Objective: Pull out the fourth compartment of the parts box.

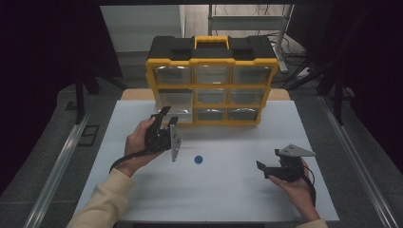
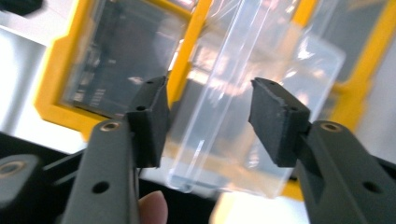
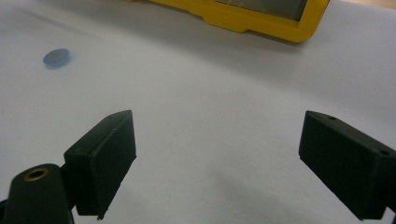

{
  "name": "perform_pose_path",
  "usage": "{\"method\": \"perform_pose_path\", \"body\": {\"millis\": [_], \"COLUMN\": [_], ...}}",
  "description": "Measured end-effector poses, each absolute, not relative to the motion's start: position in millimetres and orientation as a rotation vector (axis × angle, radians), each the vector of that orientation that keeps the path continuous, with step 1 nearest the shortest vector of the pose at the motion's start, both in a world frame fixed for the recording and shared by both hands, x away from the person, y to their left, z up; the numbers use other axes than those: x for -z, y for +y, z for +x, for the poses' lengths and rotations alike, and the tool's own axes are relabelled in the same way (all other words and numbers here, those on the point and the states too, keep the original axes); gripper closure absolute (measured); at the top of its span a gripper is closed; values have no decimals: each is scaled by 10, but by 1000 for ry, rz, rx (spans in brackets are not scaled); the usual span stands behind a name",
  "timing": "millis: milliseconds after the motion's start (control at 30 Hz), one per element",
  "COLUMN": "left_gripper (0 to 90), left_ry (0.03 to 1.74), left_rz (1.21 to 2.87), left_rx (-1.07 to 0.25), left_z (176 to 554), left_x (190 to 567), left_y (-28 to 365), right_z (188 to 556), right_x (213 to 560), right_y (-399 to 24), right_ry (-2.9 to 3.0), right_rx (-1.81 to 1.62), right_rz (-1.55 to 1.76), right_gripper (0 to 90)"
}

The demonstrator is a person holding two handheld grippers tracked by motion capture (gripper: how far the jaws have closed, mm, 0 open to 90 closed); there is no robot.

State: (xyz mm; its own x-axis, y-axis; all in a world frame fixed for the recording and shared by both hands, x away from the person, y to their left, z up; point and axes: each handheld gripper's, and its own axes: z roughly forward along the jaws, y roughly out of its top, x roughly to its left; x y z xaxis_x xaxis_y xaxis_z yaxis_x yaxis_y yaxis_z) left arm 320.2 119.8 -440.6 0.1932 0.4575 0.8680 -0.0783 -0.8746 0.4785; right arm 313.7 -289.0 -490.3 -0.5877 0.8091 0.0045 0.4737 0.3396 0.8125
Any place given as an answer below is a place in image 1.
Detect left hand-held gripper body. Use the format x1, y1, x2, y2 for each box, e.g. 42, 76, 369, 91
144, 114, 183, 162

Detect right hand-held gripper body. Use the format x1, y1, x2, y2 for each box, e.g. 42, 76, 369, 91
274, 143, 317, 183

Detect single clear plastic drawer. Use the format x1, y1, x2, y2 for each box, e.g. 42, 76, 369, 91
156, 105, 195, 125

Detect yellow black organizer cabinet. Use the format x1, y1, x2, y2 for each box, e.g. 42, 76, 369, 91
145, 35, 280, 127

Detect person's right hand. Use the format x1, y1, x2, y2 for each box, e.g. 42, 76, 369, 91
268, 158, 317, 214

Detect person's left hand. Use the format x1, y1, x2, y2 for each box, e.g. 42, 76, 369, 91
116, 117, 165, 179

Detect white table sheet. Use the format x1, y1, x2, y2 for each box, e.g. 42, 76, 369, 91
71, 100, 340, 222

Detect set of clear organizer drawers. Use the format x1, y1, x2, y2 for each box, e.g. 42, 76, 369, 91
153, 65, 272, 122

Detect black stand legs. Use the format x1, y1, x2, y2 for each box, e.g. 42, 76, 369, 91
283, 58, 348, 126
74, 70, 128, 125

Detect grey metal stand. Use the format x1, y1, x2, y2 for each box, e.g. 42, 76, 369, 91
207, 3, 295, 74

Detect dark curtain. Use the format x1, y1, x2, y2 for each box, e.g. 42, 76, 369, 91
286, 0, 403, 176
0, 0, 124, 195

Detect right hand-held gripper black cable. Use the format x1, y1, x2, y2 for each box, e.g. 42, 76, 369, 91
297, 164, 317, 207

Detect hand-held gripper black cable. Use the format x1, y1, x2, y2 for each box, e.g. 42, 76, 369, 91
297, 164, 317, 207
108, 147, 156, 174

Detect left hand-held gripper black cable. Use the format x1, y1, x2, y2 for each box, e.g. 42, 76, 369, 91
108, 147, 156, 174

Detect aluminium frame rail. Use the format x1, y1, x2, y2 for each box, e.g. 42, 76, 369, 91
23, 107, 92, 228
317, 94, 399, 228

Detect black floor frame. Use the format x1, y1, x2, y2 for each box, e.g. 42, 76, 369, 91
77, 124, 101, 147

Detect bundle of floor cables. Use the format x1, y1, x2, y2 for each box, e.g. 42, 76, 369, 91
265, 31, 315, 84

